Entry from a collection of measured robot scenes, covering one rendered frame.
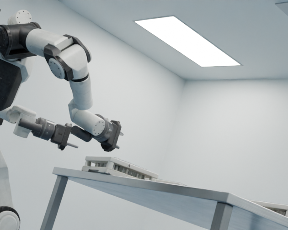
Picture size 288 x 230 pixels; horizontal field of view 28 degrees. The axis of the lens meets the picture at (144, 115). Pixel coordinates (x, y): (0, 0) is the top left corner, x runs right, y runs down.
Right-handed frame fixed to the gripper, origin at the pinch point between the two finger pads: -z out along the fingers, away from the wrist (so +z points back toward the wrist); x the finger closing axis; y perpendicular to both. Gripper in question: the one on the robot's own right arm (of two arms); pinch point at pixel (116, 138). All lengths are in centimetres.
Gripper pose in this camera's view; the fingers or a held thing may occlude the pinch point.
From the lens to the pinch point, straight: 226.0
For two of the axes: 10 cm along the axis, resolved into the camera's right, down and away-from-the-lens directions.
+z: -4.2, -3.3, -8.5
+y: 8.7, 1.4, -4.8
